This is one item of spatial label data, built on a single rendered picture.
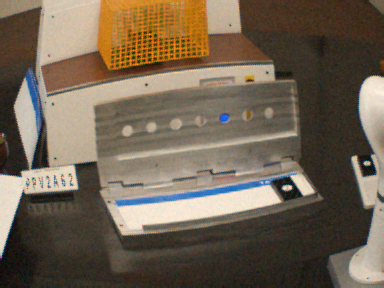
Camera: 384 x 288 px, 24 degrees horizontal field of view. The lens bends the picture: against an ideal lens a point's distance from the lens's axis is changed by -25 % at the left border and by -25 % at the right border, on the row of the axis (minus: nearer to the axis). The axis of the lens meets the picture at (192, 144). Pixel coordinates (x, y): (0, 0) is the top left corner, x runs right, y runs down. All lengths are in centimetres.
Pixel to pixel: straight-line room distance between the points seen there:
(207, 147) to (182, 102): 10
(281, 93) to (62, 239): 60
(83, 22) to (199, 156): 50
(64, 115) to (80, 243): 38
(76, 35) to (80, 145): 31
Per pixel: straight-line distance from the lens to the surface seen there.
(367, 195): 224
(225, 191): 226
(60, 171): 228
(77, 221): 218
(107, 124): 220
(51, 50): 252
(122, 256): 205
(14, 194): 208
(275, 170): 234
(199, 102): 225
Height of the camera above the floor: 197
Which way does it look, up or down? 25 degrees down
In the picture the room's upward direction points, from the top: 1 degrees counter-clockwise
